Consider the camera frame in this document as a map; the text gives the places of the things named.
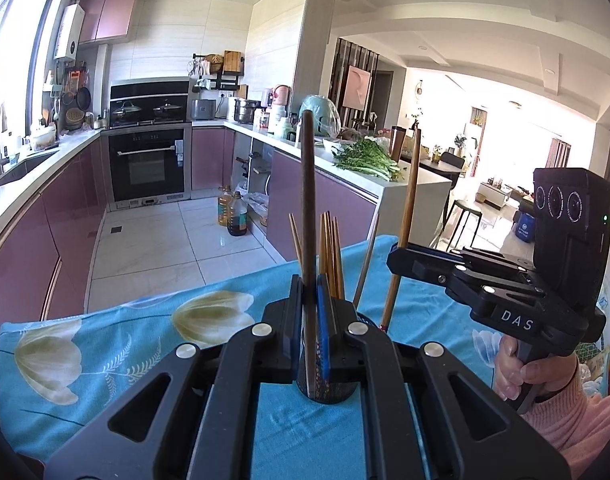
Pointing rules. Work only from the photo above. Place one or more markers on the steel pot with glass lid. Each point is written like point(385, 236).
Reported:
point(167, 109)
point(127, 110)

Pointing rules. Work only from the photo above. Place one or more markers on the white wall water heater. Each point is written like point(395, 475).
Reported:
point(69, 32)

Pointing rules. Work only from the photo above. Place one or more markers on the dark slatted room partition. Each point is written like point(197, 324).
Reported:
point(341, 70)

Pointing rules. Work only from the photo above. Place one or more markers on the wall utensil rack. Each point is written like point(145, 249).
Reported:
point(72, 82)

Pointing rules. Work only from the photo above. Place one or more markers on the steel kitchen faucet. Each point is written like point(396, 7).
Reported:
point(4, 135)

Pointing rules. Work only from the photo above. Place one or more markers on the bunch of leafy greens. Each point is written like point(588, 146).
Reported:
point(370, 160)

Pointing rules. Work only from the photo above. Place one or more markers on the pink kettle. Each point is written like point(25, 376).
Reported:
point(281, 95)

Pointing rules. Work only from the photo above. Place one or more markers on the pink upper wall cabinet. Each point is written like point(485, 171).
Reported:
point(110, 15)

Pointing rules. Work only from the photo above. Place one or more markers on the person's right hand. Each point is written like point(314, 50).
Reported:
point(507, 375)

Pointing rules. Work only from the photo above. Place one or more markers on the black dining chair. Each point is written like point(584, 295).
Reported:
point(453, 161)

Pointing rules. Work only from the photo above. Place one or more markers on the person's right forearm pink sleeve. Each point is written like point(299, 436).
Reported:
point(575, 420)

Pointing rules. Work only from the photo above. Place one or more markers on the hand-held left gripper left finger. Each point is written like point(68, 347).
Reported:
point(285, 340)

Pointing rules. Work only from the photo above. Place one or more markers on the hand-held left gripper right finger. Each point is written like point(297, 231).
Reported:
point(325, 325)

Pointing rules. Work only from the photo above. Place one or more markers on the purple base cabinets white counter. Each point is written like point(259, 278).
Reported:
point(335, 195)

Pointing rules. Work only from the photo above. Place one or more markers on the large steel stockpot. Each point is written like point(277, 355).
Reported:
point(245, 112)

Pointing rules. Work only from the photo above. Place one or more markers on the green countertop appliance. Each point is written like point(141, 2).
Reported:
point(322, 112)

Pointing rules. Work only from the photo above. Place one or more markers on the blue waste bin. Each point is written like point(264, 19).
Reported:
point(525, 227)

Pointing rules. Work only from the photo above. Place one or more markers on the framed wall picture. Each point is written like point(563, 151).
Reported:
point(358, 87)

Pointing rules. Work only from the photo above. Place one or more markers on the wooden chopstick red patterned end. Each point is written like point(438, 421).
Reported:
point(333, 255)
point(328, 245)
point(338, 260)
point(369, 255)
point(410, 195)
point(307, 185)
point(295, 240)

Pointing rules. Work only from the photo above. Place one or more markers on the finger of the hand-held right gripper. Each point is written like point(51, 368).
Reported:
point(495, 259)
point(425, 267)

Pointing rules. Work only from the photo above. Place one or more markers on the white pot on counter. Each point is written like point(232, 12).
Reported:
point(43, 140)

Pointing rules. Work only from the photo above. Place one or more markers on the purple base cabinets with sink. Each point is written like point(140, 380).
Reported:
point(45, 240)

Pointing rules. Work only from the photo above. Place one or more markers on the black integrated stove with oven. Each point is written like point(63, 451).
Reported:
point(145, 170)

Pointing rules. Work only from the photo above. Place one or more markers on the brown tumbler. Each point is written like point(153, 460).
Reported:
point(399, 142)

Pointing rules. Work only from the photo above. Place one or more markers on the wooden cutting board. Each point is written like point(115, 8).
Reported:
point(232, 62)

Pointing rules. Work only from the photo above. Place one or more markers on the black frying pan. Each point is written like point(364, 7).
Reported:
point(84, 98)

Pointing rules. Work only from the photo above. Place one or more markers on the black wall storage rack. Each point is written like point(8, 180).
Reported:
point(220, 80)

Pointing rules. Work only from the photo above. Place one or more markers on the kitchen window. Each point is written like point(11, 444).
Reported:
point(10, 50)

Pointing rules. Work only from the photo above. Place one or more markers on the black bar stool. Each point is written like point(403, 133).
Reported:
point(465, 210)

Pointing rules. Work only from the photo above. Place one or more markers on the black mesh utensil holder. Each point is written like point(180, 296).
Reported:
point(330, 395)

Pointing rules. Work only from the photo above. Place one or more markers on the blue floral tablecloth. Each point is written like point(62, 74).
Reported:
point(135, 320)

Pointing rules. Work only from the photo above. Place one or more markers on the silver countertop appliance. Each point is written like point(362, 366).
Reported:
point(204, 110)

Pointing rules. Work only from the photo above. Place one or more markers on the cooking oil bottle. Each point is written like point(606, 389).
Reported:
point(238, 217)
point(224, 207)

